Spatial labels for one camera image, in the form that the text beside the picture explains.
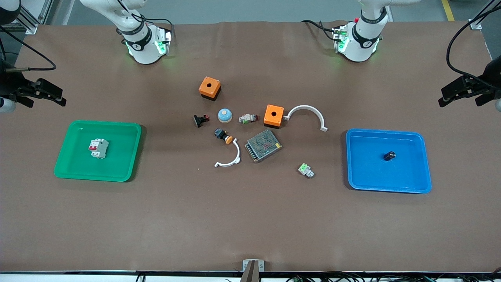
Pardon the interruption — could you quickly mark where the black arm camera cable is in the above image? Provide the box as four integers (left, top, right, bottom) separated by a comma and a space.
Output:
0, 24, 57, 72
446, 0, 501, 79

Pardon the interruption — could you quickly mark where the green plastic tray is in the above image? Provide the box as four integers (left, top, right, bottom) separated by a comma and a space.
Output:
54, 120, 142, 183

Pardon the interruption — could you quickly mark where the blue plastic tray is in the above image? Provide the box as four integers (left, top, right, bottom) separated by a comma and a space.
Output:
346, 128, 432, 194

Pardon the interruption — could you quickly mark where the black left arm base cable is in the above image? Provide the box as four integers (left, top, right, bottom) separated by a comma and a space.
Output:
301, 19, 340, 42

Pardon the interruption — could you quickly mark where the small white curved bracket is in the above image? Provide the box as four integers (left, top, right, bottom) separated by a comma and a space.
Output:
214, 138, 241, 168

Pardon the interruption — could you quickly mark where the metal mesh power supply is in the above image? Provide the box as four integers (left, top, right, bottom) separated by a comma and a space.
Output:
245, 129, 283, 163

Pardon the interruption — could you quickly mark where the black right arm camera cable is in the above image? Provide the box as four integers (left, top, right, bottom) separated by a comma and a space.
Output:
0, 24, 57, 72

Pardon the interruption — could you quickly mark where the brown table mat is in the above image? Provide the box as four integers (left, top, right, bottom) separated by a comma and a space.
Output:
0, 20, 501, 273

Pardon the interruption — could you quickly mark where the orange button enclosure box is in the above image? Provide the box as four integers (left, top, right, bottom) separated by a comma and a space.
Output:
198, 76, 222, 101
263, 104, 285, 129

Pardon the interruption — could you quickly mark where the orange-headed black push button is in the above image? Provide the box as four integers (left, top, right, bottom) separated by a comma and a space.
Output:
214, 128, 234, 145

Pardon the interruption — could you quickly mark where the tangled black cable bundle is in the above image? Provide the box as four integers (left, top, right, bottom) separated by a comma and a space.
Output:
286, 272, 501, 282

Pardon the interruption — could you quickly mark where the large white curved bracket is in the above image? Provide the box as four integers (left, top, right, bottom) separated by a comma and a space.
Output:
283, 105, 328, 132

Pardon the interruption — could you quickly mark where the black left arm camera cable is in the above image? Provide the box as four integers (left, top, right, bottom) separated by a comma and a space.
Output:
446, 0, 501, 79

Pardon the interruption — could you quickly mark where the white circuit breaker red switch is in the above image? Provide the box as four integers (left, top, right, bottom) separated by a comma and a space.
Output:
88, 138, 109, 159

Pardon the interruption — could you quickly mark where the aluminium frame profile with bracket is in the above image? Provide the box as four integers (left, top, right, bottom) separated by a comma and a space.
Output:
469, 0, 501, 30

